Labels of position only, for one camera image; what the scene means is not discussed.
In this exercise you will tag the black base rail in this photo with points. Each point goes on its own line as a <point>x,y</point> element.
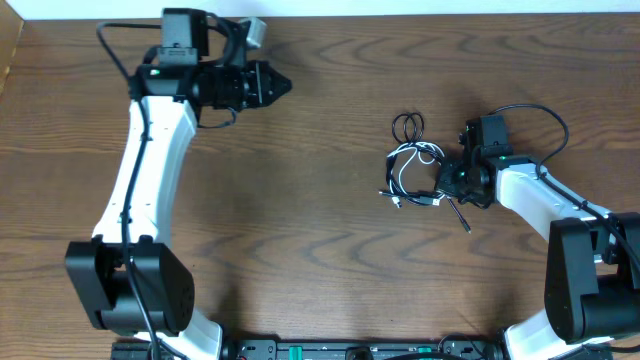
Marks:
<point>277,350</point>

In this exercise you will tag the brown side panel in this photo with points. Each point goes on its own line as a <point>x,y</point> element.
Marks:
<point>11,25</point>

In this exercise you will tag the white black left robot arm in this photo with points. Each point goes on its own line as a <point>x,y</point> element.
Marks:
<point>127,278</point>

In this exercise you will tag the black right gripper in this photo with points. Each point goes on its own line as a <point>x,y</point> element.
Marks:
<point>445,184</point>

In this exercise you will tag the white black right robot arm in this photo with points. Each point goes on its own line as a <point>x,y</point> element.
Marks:
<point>591,292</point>

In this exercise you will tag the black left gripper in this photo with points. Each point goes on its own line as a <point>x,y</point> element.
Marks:
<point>261,96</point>

